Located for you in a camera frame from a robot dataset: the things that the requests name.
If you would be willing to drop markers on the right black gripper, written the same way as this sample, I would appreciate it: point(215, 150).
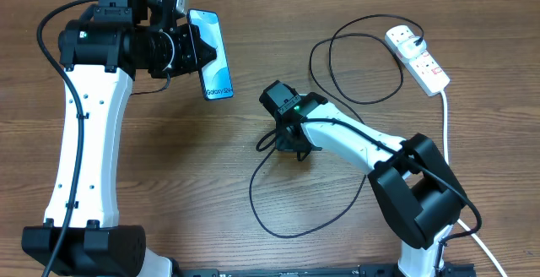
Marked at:
point(286, 145)

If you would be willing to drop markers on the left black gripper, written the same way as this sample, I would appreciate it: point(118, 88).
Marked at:
point(197, 53)

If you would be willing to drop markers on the Samsung Galaxy smartphone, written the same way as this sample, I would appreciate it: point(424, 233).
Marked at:
point(215, 77)

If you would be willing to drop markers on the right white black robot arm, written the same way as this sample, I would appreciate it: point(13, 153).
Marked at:
point(417, 192)

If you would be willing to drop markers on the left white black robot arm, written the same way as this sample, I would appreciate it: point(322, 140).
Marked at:
point(101, 51)

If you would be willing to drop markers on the white charger plug adapter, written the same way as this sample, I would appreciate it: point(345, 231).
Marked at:
point(410, 50)

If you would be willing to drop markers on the white power strip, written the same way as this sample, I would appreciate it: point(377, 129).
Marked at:
point(426, 71)

